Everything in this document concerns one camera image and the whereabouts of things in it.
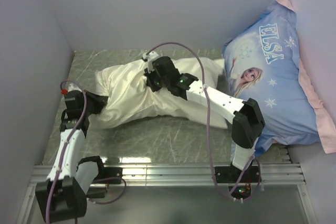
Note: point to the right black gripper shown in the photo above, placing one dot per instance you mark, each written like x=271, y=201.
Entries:
x=149, y=82

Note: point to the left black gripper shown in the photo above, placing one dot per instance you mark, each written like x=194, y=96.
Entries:
x=100, y=100

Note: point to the cream pillowcase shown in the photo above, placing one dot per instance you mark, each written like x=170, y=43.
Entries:
x=130, y=99

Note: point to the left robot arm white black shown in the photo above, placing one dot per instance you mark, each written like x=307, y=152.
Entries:
x=63, y=195

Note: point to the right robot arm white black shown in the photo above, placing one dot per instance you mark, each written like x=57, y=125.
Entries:
x=245, y=116

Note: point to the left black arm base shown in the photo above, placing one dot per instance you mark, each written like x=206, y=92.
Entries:
x=99, y=187

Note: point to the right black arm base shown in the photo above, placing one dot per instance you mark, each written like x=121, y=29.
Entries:
x=230, y=174

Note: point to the blue Elsa print pillow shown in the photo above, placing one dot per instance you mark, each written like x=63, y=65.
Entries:
x=263, y=63

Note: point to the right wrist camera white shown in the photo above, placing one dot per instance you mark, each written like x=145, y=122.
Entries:
x=149, y=57

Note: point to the aluminium mounting rail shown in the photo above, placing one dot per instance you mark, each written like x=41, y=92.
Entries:
x=143, y=174

